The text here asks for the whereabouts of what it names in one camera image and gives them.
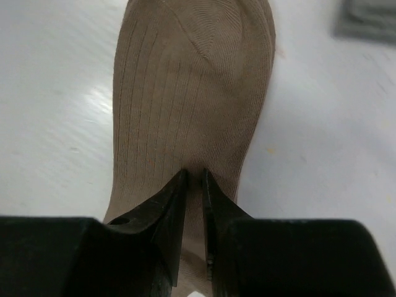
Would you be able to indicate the tan sock with maroon cuff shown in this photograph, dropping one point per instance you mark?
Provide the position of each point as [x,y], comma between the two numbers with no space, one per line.
[190,79]

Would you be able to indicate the grey sock with black stripes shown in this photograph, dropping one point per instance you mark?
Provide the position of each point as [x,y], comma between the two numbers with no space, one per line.
[372,21]

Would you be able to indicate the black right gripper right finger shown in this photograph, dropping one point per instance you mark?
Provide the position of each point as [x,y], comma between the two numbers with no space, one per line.
[218,212]

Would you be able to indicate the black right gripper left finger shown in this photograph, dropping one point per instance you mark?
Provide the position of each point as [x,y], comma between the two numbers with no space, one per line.
[154,230]

